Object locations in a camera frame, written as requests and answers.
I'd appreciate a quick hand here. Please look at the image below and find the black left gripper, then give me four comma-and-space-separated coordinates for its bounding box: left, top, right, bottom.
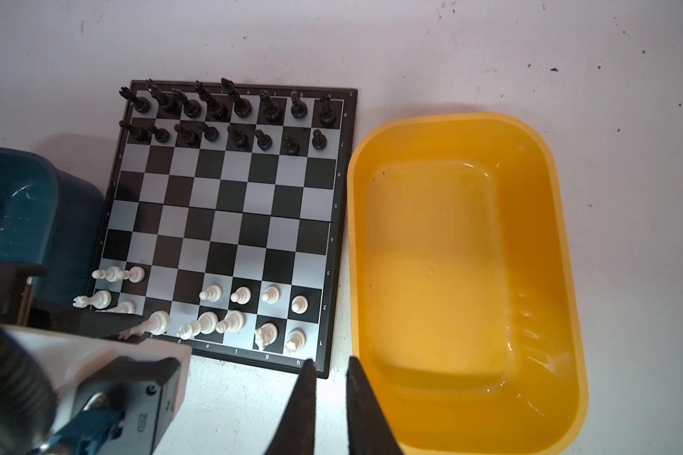
0, 262, 57, 454

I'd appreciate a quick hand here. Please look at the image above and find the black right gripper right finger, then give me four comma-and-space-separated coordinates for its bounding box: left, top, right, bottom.
346, 356, 403, 455

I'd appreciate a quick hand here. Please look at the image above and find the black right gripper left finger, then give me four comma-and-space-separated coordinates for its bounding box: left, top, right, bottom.
265, 359, 317, 455

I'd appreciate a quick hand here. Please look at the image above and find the black white chess board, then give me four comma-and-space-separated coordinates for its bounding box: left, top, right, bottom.
88, 80, 359, 378

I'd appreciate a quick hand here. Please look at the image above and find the yellow plastic tray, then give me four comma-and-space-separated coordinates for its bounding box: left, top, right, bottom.
347, 113, 588, 454

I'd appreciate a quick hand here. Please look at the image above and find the teal plastic tray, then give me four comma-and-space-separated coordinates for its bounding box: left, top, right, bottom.
0, 148, 104, 305

